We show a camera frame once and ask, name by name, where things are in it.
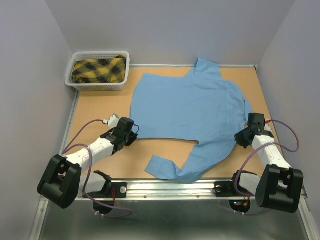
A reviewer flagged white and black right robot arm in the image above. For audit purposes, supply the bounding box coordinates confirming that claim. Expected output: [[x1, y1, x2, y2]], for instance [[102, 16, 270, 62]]
[[230, 113, 304, 213]]

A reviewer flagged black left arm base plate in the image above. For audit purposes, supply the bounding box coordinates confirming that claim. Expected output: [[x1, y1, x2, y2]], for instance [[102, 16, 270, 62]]
[[89, 182, 128, 214]]

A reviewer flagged aluminium mounting rail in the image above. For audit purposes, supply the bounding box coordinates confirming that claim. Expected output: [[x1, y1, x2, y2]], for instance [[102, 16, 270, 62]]
[[74, 177, 307, 201]]

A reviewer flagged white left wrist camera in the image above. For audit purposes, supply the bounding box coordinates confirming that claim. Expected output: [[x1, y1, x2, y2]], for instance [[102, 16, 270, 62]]
[[102, 114, 120, 129]]

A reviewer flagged light blue long sleeve shirt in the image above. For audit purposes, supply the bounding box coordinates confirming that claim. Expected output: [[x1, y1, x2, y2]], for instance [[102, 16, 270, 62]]
[[130, 59, 253, 183]]

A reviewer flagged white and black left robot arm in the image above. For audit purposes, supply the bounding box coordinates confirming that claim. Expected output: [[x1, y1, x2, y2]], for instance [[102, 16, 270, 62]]
[[37, 114, 138, 209]]

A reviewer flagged white plastic basket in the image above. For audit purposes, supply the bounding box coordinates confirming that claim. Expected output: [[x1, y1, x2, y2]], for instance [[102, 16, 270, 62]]
[[65, 50, 130, 92]]

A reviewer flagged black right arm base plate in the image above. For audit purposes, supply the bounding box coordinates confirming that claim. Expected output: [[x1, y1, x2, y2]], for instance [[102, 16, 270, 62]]
[[212, 180, 251, 214]]

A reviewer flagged yellow plaid shirt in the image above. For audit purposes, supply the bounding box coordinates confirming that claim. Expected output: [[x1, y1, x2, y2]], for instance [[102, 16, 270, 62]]
[[71, 55, 127, 84]]

